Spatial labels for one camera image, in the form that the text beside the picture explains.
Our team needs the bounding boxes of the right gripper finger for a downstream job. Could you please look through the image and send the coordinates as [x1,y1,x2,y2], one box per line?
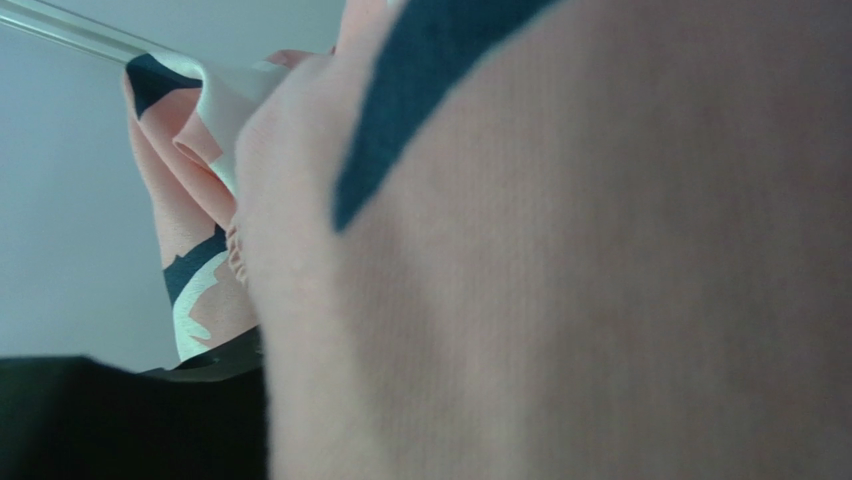
[1,329,268,480]

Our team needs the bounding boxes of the pink patterned shorts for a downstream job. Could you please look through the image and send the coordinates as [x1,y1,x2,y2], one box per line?
[124,1,851,479]

